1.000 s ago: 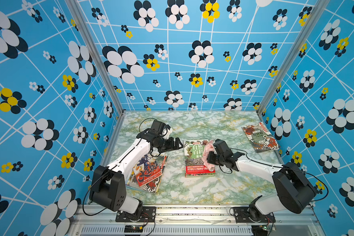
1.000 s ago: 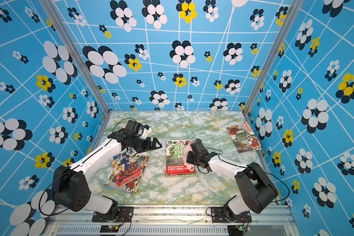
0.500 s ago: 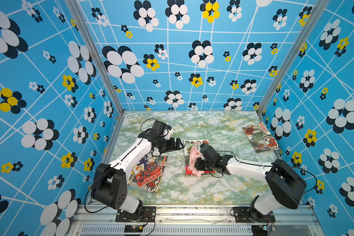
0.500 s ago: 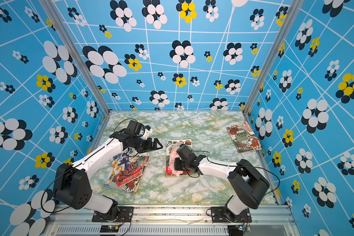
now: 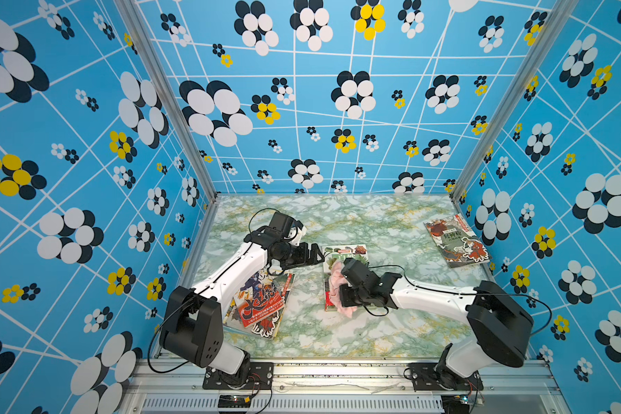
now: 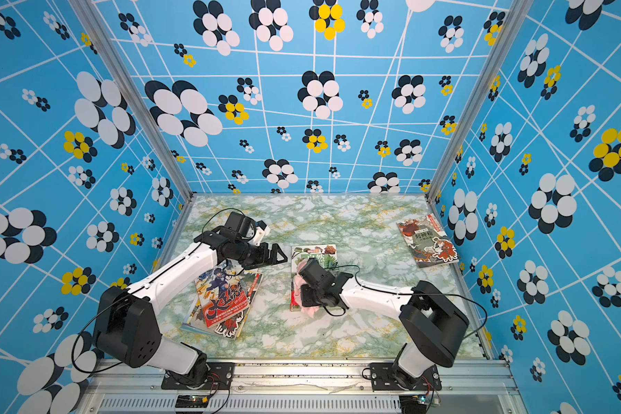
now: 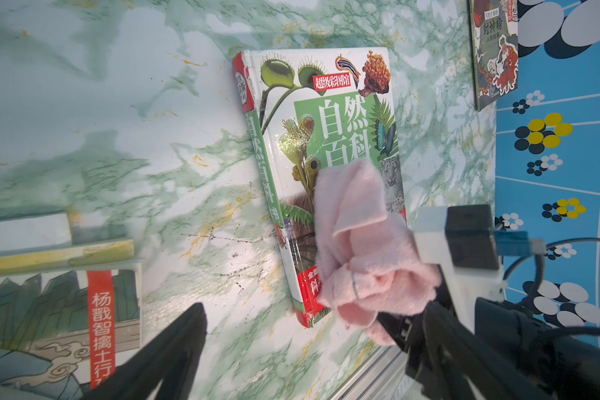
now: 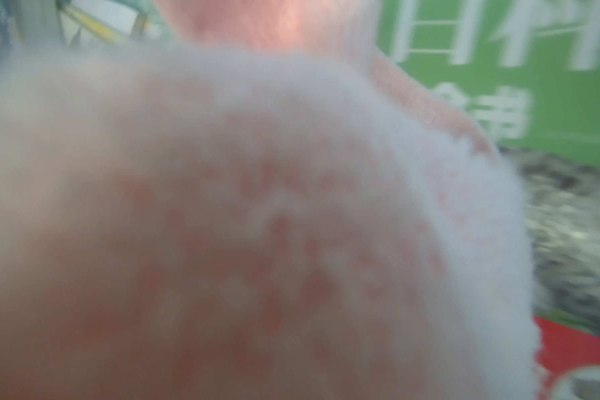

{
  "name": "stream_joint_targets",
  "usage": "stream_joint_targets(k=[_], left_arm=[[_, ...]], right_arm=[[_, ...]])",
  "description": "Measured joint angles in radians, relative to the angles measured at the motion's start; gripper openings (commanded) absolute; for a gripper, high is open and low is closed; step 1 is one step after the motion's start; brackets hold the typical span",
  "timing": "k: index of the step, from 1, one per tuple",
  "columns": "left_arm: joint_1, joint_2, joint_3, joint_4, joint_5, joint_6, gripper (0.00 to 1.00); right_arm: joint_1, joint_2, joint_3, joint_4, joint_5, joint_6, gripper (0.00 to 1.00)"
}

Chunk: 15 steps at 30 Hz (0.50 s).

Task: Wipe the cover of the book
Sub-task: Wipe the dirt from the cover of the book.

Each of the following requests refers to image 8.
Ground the pink cloth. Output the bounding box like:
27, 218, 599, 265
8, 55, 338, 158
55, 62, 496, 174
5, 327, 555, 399
0, 1, 541, 399

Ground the green red dinosaur book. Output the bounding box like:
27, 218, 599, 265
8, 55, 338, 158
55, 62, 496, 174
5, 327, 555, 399
379, 1, 600, 399

